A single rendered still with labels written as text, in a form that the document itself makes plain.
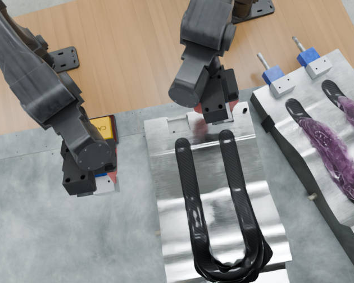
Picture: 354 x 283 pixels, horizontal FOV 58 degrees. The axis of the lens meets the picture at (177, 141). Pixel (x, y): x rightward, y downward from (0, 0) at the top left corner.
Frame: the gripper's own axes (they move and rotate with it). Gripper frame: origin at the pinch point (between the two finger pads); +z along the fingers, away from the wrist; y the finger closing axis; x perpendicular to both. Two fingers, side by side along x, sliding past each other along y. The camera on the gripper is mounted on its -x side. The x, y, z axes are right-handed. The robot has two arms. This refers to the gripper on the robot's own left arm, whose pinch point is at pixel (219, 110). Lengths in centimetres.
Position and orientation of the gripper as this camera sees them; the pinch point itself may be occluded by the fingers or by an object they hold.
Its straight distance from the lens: 75.1
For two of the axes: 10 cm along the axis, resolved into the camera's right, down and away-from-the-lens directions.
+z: 2.8, 5.0, 8.2
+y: 9.6, -2.2, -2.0
